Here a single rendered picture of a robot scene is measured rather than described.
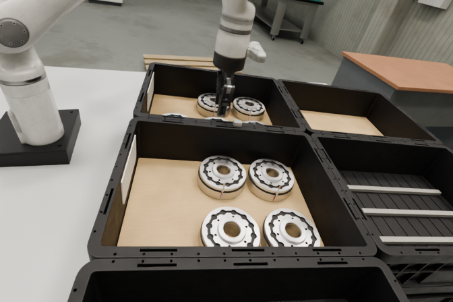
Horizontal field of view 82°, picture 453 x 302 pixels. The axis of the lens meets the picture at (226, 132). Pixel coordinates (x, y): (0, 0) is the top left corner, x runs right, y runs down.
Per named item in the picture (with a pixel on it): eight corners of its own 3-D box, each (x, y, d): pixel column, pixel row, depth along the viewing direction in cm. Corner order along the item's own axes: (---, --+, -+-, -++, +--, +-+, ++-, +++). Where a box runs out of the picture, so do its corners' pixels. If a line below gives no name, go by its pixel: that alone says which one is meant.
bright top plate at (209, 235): (203, 263, 39) (203, 261, 39) (199, 207, 47) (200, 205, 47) (265, 261, 41) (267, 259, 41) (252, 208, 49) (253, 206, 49)
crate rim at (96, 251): (84, 268, 31) (81, 257, 30) (131, 125, 55) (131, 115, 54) (374, 264, 39) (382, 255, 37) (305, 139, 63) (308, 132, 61)
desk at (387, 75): (458, 156, 256) (516, 94, 216) (352, 161, 217) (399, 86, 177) (406, 118, 307) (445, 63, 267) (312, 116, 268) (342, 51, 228)
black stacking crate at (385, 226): (346, 292, 44) (381, 257, 38) (292, 168, 68) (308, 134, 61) (522, 285, 52) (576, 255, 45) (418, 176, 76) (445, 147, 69)
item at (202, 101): (197, 108, 75) (197, 106, 74) (198, 92, 83) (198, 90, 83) (231, 113, 76) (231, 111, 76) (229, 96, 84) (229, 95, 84)
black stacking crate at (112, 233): (94, 300, 37) (84, 259, 30) (133, 159, 60) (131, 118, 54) (344, 292, 44) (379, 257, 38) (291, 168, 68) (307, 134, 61)
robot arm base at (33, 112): (19, 147, 65) (-10, 86, 55) (29, 125, 72) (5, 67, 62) (61, 144, 68) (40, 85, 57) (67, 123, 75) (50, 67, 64)
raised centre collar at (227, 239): (218, 245, 41) (219, 243, 41) (215, 218, 45) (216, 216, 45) (247, 244, 43) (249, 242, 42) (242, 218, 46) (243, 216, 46)
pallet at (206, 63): (230, 65, 341) (232, 58, 336) (251, 94, 285) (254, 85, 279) (142, 61, 303) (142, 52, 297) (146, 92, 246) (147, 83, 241)
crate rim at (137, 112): (131, 125, 55) (131, 115, 54) (149, 69, 79) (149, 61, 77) (305, 139, 63) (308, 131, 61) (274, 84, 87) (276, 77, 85)
